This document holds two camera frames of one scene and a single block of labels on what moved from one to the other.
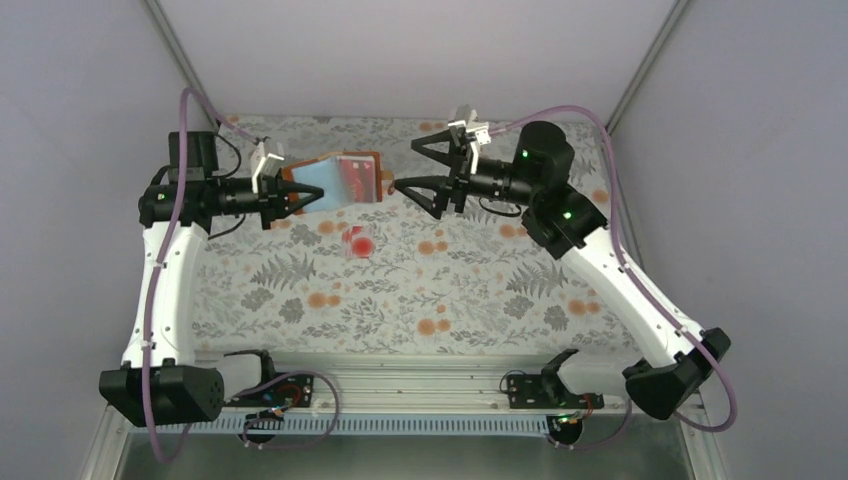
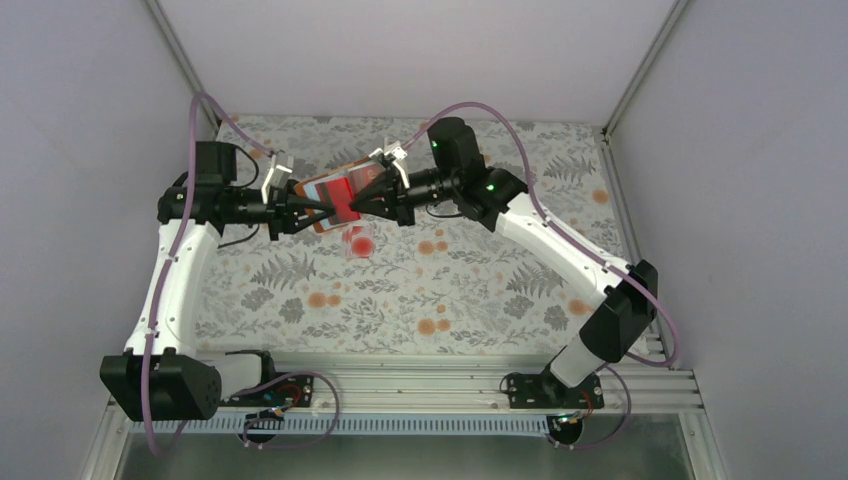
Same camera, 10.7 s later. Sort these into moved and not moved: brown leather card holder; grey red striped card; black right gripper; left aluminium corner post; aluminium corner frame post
Moved: black right gripper; grey red striped card; brown leather card holder
Not moved: aluminium corner frame post; left aluminium corner post
